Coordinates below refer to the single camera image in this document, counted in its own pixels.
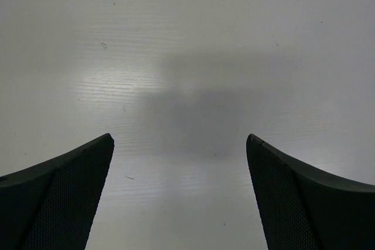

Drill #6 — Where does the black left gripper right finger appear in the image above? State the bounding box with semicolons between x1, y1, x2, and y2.
246;134;374;249

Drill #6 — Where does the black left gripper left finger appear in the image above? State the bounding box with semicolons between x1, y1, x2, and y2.
1;133;114;249

